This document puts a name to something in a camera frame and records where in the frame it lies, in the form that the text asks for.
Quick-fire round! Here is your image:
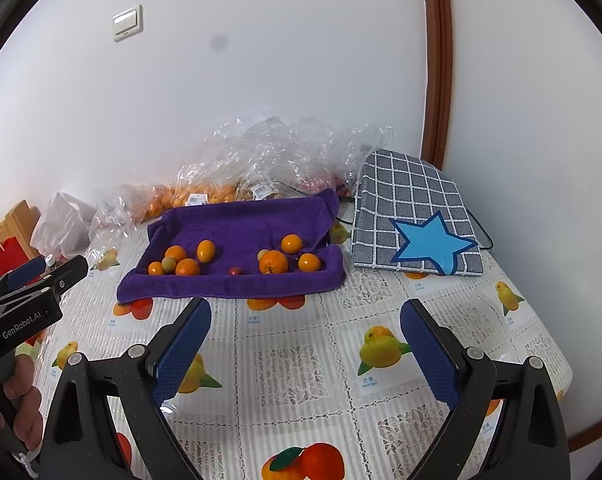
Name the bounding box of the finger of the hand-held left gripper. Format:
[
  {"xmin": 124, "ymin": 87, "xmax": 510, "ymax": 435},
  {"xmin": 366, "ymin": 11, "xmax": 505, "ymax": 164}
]
[
  {"xmin": 0, "ymin": 257, "xmax": 45, "ymax": 307},
  {"xmin": 0, "ymin": 254, "xmax": 90, "ymax": 312}
]

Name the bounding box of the large orange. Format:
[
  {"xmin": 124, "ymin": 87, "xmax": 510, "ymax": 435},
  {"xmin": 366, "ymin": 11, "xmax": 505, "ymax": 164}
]
[{"xmin": 259, "ymin": 251, "xmax": 289, "ymax": 275}]

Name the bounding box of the brown wooden door frame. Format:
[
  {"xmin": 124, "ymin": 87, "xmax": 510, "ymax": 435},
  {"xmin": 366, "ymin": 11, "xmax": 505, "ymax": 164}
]
[{"xmin": 418, "ymin": 0, "xmax": 454, "ymax": 168}]

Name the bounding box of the person's left hand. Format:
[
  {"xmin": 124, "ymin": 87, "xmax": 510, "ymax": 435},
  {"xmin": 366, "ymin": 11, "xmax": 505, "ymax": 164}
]
[{"xmin": 2, "ymin": 356, "xmax": 44, "ymax": 453}]

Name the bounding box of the red bag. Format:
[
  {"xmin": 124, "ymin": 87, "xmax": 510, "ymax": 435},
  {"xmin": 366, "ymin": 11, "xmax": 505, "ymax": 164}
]
[{"xmin": 0, "ymin": 237, "xmax": 32, "ymax": 286}]

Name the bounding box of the purple towel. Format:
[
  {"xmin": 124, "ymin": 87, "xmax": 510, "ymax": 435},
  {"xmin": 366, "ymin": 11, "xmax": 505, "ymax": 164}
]
[{"xmin": 117, "ymin": 188, "xmax": 346, "ymax": 306}]

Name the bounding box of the wooden chair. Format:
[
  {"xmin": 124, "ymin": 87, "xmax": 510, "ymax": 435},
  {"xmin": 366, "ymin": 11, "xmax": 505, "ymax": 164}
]
[{"xmin": 0, "ymin": 200, "xmax": 42, "ymax": 271}]

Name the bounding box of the lace fruit-print tablecloth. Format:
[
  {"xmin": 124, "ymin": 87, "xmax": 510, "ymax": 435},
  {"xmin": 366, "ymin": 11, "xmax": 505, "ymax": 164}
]
[{"xmin": 28, "ymin": 230, "xmax": 574, "ymax": 480}]

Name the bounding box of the black cable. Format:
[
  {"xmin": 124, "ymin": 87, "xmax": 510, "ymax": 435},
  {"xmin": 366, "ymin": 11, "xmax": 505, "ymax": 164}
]
[{"xmin": 468, "ymin": 210, "xmax": 494, "ymax": 254}]

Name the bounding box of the clear plastic bag with oranges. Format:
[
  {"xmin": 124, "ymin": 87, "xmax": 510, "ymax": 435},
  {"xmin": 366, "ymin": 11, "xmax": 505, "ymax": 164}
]
[{"xmin": 173, "ymin": 117, "xmax": 302, "ymax": 208}]

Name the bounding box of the white wall switch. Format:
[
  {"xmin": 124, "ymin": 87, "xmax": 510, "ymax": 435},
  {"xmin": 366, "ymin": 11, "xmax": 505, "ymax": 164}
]
[{"xmin": 112, "ymin": 4, "xmax": 144, "ymax": 43}]

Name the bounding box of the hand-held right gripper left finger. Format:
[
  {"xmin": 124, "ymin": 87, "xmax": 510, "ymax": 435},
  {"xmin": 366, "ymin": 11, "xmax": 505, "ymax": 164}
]
[{"xmin": 38, "ymin": 297, "xmax": 213, "ymax": 480}]

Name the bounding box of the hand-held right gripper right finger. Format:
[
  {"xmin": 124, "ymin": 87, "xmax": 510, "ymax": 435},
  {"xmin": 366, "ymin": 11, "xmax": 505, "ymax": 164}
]
[{"xmin": 399, "ymin": 298, "xmax": 572, "ymax": 480}]

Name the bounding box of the grey plaid pad blue star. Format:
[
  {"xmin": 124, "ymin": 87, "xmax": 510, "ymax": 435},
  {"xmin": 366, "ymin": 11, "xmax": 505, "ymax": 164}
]
[{"xmin": 350, "ymin": 149, "xmax": 484, "ymax": 278}]

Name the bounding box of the white plastic bag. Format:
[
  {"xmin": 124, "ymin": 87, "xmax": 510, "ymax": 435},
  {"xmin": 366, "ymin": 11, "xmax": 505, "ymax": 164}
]
[{"xmin": 30, "ymin": 192, "xmax": 94, "ymax": 261}]

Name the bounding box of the brown wooden baseboard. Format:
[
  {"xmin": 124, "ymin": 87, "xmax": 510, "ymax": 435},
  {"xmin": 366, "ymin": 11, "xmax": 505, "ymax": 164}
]
[{"xmin": 567, "ymin": 407, "xmax": 602, "ymax": 456}]

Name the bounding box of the crinkled clear plastic bag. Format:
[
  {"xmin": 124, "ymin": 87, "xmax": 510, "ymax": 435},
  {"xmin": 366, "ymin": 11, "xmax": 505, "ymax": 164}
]
[{"xmin": 281, "ymin": 117, "xmax": 397, "ymax": 198}]

